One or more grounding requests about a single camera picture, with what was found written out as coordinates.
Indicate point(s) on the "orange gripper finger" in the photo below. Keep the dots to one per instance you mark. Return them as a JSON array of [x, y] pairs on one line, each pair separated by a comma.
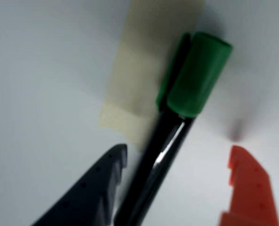
[[252, 200]]

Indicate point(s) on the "green capped black marker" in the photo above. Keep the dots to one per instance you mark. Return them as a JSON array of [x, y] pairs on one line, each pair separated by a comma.
[[195, 77]]

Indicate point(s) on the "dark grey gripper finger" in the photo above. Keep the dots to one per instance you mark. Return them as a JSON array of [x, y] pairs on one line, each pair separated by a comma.
[[82, 204]]

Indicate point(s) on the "beige masking tape strip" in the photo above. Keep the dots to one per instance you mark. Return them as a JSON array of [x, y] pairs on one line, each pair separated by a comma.
[[139, 70]]

